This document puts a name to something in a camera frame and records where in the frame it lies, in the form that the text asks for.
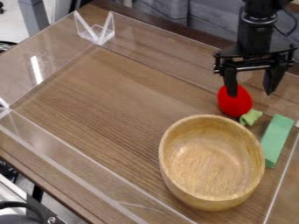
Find clear acrylic tray walls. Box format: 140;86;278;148
0;5;299;224

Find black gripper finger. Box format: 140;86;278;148
263;60;288;95
223;66;238;97

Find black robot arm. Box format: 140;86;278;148
214;0;298;97

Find clear acrylic corner bracket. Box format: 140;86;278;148
74;10;116;46

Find red plush strawberry green leaf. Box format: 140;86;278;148
218;85;263;126

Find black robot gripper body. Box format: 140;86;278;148
214;43;298;75

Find wooden bowl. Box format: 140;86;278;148
159;115;266;211

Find black cable bottom left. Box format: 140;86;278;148
0;198;40;224

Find green rectangular block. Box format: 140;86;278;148
260;114;295;168

